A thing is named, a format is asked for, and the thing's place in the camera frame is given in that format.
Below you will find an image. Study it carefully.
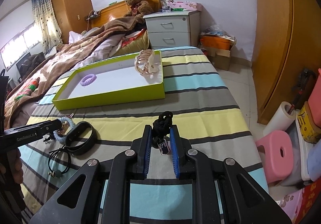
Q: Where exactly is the black hair tie with charm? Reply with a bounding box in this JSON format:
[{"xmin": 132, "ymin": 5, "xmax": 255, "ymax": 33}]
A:
[{"xmin": 152, "ymin": 110, "xmax": 174, "ymax": 156}]

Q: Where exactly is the blue spiral hair tie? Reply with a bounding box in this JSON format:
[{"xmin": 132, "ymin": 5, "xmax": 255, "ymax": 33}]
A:
[{"xmin": 53, "ymin": 116, "xmax": 76, "ymax": 143}]

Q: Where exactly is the black plastic bangle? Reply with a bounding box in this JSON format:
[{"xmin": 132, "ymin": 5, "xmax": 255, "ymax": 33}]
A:
[{"xmin": 64, "ymin": 121, "xmax": 97, "ymax": 156}]

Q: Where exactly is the person's left hand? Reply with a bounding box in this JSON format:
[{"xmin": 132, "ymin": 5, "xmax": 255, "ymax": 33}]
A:
[{"xmin": 1, "ymin": 148, "xmax": 23, "ymax": 184}]

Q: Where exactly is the striped bed sheet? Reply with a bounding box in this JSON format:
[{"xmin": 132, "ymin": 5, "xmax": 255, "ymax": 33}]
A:
[{"xmin": 21, "ymin": 47, "xmax": 267, "ymax": 223}]

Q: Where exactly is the red green pillow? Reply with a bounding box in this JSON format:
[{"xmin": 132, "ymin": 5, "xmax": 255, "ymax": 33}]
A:
[{"xmin": 14, "ymin": 77, "xmax": 40, "ymax": 101}]

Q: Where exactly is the green shallow tray box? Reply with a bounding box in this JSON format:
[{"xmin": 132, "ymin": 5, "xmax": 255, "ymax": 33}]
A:
[{"xmin": 52, "ymin": 50, "xmax": 165, "ymax": 111}]

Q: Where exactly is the beige claw hair clip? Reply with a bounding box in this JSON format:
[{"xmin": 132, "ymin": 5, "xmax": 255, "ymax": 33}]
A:
[{"xmin": 134, "ymin": 49, "xmax": 159, "ymax": 79}]

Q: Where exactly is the brown blanket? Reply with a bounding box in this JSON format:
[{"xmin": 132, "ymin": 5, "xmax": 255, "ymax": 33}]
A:
[{"xmin": 3, "ymin": 17, "xmax": 138, "ymax": 130}]

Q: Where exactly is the pink plastic stool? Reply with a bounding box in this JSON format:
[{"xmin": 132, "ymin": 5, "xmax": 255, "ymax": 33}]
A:
[{"xmin": 255, "ymin": 130, "xmax": 294, "ymax": 184}]

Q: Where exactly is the orange cardboard box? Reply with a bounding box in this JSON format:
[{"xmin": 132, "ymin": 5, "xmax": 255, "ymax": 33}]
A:
[{"xmin": 200, "ymin": 35, "xmax": 237, "ymax": 71}]

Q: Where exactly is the white paper roll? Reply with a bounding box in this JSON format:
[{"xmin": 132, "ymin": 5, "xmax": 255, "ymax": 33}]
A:
[{"xmin": 263, "ymin": 102, "xmax": 297, "ymax": 136}]

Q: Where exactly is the grey bedside drawer cabinet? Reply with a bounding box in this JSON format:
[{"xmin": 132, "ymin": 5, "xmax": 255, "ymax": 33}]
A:
[{"xmin": 144, "ymin": 11, "xmax": 201, "ymax": 49}]

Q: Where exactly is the patterned window curtain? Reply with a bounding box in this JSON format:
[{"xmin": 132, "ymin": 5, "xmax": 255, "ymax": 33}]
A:
[{"xmin": 31, "ymin": 0, "xmax": 62, "ymax": 55}]

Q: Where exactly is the yellow tin box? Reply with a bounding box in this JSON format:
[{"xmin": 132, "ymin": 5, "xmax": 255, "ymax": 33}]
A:
[{"xmin": 297, "ymin": 101, "xmax": 320, "ymax": 144}]

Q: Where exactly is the wooden headboard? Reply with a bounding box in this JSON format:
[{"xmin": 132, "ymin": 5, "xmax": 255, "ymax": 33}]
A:
[{"xmin": 89, "ymin": 0, "xmax": 161, "ymax": 28}]

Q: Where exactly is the brown teddy bear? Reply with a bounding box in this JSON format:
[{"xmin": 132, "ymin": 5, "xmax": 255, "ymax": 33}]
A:
[{"xmin": 124, "ymin": 0, "xmax": 153, "ymax": 24}]

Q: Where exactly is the pink tissue box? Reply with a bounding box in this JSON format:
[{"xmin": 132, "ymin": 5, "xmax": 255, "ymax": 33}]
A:
[{"xmin": 169, "ymin": 1, "xmax": 202, "ymax": 11}]

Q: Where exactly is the wooden door wardrobe right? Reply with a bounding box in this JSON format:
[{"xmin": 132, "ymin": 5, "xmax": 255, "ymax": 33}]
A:
[{"xmin": 252, "ymin": 0, "xmax": 320, "ymax": 125}]

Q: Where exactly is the tall wooden wardrobe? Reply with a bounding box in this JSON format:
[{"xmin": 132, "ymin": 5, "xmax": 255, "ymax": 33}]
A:
[{"xmin": 52, "ymin": 0, "xmax": 93, "ymax": 44}]

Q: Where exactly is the black cord hair tie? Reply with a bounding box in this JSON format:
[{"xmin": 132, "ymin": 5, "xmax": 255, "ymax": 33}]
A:
[{"xmin": 47, "ymin": 147, "xmax": 72, "ymax": 178}]

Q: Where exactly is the purple spiral hair tie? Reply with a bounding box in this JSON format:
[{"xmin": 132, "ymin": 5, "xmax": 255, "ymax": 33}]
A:
[{"xmin": 79, "ymin": 73, "xmax": 98, "ymax": 87}]

